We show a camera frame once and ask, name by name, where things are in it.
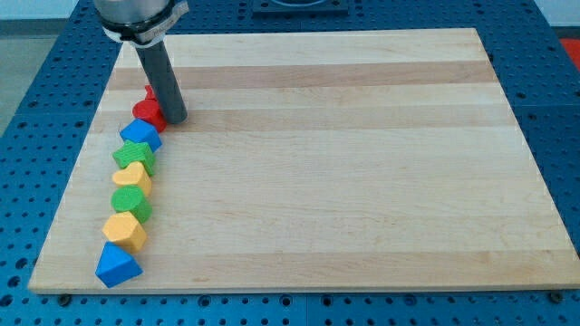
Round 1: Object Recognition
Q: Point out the yellow heart block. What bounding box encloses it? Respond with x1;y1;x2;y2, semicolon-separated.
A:
111;161;152;197

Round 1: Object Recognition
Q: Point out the red star block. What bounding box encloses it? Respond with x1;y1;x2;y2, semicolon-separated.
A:
145;85;157;101

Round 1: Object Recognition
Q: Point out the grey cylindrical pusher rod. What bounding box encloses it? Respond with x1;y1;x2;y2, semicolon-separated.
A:
136;41;188;124

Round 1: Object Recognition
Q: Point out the blue triangle block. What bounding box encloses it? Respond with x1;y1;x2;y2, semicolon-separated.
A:
95;242;142;288

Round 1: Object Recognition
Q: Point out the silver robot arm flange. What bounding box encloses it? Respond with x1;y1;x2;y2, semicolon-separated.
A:
93;0;189;48

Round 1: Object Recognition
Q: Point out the green cylinder block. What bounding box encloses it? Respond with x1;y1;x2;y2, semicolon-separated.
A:
111;185;152;224

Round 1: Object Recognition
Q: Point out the green star block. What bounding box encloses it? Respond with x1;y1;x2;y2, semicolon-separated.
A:
112;140;156;176

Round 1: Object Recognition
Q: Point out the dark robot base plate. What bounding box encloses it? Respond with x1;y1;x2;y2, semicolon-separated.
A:
252;0;351;16

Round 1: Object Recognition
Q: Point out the yellow hexagon block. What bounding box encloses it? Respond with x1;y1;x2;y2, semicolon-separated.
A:
101;212;147;254

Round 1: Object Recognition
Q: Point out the wooden board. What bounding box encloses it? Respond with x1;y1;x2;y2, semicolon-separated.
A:
27;27;580;295

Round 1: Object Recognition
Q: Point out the blue cube block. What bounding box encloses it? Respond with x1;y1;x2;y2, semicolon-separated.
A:
120;119;162;152

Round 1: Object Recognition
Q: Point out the red cylinder block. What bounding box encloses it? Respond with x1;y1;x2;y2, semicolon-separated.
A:
131;100;167;133

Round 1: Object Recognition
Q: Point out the red object at edge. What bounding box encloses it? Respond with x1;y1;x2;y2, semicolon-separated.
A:
560;38;580;70

